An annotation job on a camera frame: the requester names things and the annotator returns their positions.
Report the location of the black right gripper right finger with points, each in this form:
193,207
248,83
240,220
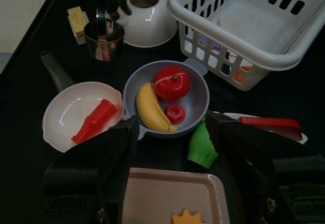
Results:
249,158

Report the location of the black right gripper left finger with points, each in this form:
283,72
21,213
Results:
112,158

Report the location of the yellow star cookie cutter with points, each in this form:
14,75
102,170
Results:
188,218

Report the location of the white plastic laundry basket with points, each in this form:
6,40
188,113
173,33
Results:
249,25

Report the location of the green toy vegetable piece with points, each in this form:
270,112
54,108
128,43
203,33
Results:
201,147

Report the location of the red and white toy knife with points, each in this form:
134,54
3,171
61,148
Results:
275,125

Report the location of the red toy ketchup bottle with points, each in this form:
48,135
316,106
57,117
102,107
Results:
94,121

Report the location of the pink plastic tray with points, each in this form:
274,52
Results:
169,193

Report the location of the yellow toy banana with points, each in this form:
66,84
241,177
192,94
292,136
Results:
150,109

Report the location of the grey blue toy pot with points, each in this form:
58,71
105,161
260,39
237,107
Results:
193,98

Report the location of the red toy apple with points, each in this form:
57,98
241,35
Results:
172,83

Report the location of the shiny metal cup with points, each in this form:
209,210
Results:
104,41

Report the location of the yellow butter block toy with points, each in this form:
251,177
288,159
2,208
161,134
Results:
78,21

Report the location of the white toy kettle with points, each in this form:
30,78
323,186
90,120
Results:
148,19

